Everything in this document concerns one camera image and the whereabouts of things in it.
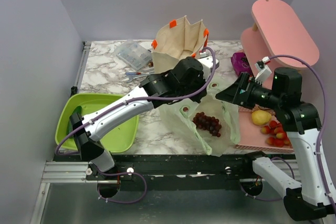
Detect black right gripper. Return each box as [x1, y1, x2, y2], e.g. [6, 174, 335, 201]
[216, 71, 283, 109]

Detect dark red grape bunch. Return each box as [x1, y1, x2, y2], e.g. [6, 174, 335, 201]
[192, 112, 222, 137]

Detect green avocado print plastic bag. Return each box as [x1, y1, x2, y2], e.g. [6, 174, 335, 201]
[159, 74, 240, 156]

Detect red strawberry cluster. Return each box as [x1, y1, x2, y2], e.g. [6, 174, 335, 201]
[260, 120, 291, 148]

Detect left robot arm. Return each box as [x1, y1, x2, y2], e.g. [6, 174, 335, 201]
[69, 57, 216, 179]

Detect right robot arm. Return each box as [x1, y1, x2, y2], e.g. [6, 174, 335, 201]
[216, 67, 335, 221]

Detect beige canvas tote bag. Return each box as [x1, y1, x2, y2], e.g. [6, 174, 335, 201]
[151, 16, 209, 73]

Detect purple snack packet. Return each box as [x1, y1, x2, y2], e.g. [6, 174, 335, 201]
[231, 51, 253, 76]

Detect clear plastic organizer box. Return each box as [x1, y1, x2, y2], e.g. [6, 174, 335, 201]
[113, 39, 152, 70]

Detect silver wrench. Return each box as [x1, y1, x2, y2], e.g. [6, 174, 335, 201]
[126, 74, 147, 83]

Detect pink two-tier shelf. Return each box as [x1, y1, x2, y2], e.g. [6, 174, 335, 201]
[240, 0, 320, 74]

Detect lime green plastic tray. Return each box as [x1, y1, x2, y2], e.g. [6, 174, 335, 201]
[55, 93, 139, 153]

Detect green cucumber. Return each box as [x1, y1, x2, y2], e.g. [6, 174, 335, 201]
[66, 106, 82, 135]

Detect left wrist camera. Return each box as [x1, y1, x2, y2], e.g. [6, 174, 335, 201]
[198, 52, 213, 80]

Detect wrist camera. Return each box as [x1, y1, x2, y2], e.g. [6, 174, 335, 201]
[198, 52, 213, 80]
[255, 57, 272, 85]

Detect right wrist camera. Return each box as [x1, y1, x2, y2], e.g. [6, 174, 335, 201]
[255, 57, 272, 85]

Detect blue handled tool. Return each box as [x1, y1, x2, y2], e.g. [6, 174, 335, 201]
[125, 72, 148, 76]

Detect black table front rail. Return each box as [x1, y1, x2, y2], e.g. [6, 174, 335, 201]
[52, 154, 257, 191]

